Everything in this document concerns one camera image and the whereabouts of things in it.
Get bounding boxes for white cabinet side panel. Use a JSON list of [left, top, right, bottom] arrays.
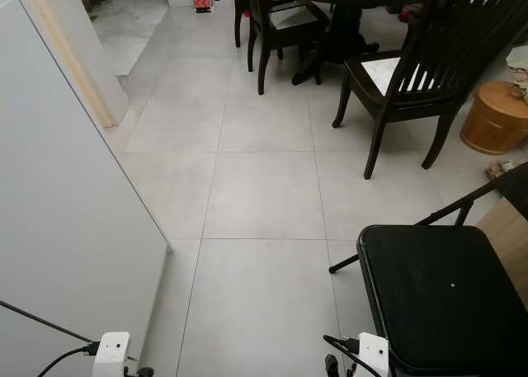
[[0, 0, 172, 377]]

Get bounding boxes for orange wooden barrel stool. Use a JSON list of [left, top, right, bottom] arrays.
[[460, 82, 528, 155]]

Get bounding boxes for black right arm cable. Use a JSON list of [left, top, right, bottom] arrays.
[[322, 333, 384, 377]]

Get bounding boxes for black folding chair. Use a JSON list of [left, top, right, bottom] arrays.
[[328, 163, 528, 377]]

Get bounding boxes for light wooden board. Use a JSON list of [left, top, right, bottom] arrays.
[[474, 197, 528, 279]]

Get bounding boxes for dark wooden dining chair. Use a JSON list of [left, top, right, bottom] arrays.
[[332, 0, 528, 180], [233, 0, 327, 96]]

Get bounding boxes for small brown printed boxes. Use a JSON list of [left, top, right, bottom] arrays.
[[487, 158, 516, 181]]

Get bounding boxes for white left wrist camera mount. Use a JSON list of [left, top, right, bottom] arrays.
[[93, 332, 131, 377]]

